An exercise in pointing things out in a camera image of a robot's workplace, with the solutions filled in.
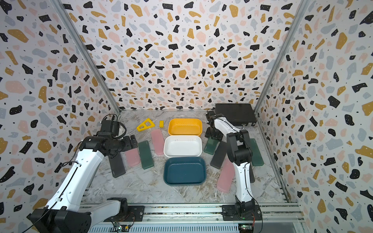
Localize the yellow triangular ruler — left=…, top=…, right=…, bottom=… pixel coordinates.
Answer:
left=137, top=118, right=155, bottom=132

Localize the yellow storage box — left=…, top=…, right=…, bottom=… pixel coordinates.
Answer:
left=168, top=118, right=203, bottom=136

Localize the white storage box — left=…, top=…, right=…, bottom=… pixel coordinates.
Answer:
left=164, top=136, right=203, bottom=158

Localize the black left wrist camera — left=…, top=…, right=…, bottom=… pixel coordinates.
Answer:
left=100, top=120, right=120, bottom=136

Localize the green pencil case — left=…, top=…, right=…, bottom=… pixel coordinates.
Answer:
left=204, top=137, right=220, bottom=155
left=250, top=138, right=264, bottom=167
left=138, top=141, right=154, bottom=170

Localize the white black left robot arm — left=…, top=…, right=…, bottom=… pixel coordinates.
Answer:
left=28, top=133, right=138, bottom=233

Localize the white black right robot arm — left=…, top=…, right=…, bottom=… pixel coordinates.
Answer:
left=205, top=109, right=256, bottom=219

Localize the teal storage box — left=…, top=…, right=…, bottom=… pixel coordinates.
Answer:
left=163, top=157, right=207, bottom=186

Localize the pink pencil case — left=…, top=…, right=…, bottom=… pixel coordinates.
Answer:
left=151, top=129, right=164, bottom=156
left=217, top=159, right=235, bottom=193
left=125, top=148, right=141, bottom=168

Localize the black briefcase with metal latches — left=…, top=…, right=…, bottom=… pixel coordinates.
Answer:
left=215, top=103, right=257, bottom=126

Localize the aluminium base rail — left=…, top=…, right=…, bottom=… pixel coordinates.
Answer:
left=88, top=203, right=308, bottom=233

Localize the dark grey pencil case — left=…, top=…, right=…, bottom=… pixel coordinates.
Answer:
left=109, top=152, right=126, bottom=178
left=210, top=141, right=227, bottom=169

